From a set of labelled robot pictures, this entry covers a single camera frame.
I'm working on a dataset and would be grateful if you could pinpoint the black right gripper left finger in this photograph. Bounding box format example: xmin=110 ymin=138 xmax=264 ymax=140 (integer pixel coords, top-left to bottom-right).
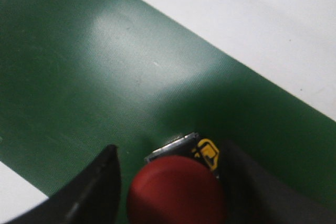
xmin=9 ymin=144 xmax=121 ymax=223

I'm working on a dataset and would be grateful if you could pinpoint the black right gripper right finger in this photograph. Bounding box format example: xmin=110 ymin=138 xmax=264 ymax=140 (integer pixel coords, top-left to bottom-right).
xmin=219 ymin=140 xmax=335 ymax=223

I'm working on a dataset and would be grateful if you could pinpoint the green conveyor belt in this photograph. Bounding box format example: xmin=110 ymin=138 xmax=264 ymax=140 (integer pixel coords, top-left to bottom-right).
xmin=0 ymin=0 xmax=336 ymax=198

